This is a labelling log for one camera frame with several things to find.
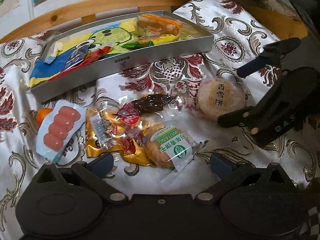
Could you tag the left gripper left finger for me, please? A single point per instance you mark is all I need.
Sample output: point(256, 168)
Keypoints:
point(92, 175)

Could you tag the red spicy snack packet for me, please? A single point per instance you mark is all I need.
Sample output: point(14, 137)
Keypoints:
point(90, 57)

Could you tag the gold foil snack packet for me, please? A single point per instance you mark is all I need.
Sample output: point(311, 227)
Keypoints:
point(122, 137)

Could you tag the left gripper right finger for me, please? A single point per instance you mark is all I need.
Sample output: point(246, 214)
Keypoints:
point(231, 175)

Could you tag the grey tray with cartoon drawing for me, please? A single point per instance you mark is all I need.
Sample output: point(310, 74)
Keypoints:
point(118, 31)

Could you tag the round rice cracker pack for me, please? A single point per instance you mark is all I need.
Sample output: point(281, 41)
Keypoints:
point(217, 97)

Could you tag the wooden sofa frame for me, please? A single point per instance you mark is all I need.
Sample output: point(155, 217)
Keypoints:
point(281, 25)

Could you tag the floral satin sofa cover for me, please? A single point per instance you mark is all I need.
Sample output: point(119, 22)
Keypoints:
point(238, 38)

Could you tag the dark blue calcium bar packet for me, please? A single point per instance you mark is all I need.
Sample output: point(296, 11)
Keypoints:
point(76, 57)

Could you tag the orange mandarin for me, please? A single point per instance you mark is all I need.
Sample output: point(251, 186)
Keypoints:
point(42, 114)

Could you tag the pink sausage pack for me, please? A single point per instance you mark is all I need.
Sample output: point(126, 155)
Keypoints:
point(57, 129)

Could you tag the green label biscuit pack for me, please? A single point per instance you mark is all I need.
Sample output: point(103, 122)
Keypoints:
point(169, 146)

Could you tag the clear packet dark dried snack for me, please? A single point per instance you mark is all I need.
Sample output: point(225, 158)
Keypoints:
point(131, 112)

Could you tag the orange cake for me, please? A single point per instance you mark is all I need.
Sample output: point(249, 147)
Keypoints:
point(156, 25)

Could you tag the yellow green snack packet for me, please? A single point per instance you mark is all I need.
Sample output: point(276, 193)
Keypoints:
point(143, 42)

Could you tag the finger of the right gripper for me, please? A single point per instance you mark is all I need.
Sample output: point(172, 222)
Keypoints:
point(251, 67)
point(244, 117)

